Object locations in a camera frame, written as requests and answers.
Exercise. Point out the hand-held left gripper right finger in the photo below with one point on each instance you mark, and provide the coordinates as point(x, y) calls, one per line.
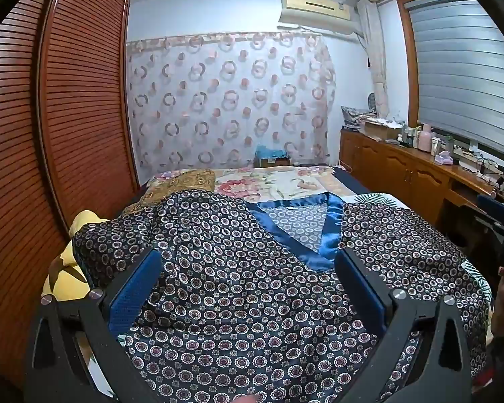
point(359, 287)

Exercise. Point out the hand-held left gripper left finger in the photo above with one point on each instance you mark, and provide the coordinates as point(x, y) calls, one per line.
point(134, 291)

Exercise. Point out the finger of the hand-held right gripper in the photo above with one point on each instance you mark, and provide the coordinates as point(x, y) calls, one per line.
point(493, 208)

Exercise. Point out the circle-patterned navy pajama top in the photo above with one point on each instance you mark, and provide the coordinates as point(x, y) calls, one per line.
point(243, 285)

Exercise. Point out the pink tissue pack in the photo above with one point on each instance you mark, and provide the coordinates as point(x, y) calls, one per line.
point(444, 158)

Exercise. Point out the yellow pillow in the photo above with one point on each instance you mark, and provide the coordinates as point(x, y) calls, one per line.
point(63, 285)

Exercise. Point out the palm leaf print cloth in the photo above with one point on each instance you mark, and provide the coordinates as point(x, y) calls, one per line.
point(378, 198)

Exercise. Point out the pink thermos bottle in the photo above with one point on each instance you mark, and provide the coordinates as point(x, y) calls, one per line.
point(424, 138)

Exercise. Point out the navy mattress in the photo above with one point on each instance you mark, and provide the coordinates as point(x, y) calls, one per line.
point(353, 180)

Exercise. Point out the long wooden cabinet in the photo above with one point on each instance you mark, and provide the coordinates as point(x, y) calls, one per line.
point(386, 163)

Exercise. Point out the floral bed blanket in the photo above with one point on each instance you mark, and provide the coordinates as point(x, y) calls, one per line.
point(269, 184)

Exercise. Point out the open cardboard box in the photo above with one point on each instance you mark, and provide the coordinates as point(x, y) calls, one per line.
point(380, 131)

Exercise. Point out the grey window blind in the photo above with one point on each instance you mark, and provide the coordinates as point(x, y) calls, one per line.
point(470, 71)

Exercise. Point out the small cardboard box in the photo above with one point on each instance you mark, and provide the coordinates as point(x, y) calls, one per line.
point(273, 162)

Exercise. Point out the blue plastic bag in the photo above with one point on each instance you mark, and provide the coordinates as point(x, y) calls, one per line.
point(271, 151)

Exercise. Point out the folded patterned fabric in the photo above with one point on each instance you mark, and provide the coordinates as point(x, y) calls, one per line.
point(355, 117)

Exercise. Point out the beige window curtain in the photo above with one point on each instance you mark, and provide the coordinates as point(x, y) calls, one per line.
point(376, 58)

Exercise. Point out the louvered wooden wardrobe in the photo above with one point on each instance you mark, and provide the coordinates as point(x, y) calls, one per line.
point(80, 92)

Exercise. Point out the circle-print sheer curtain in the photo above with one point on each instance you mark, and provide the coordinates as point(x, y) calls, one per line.
point(231, 100)

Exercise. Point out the wooden window frame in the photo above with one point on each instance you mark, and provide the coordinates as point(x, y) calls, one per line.
point(407, 71)

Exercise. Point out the beige wall air conditioner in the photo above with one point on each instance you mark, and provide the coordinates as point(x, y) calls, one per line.
point(315, 8)

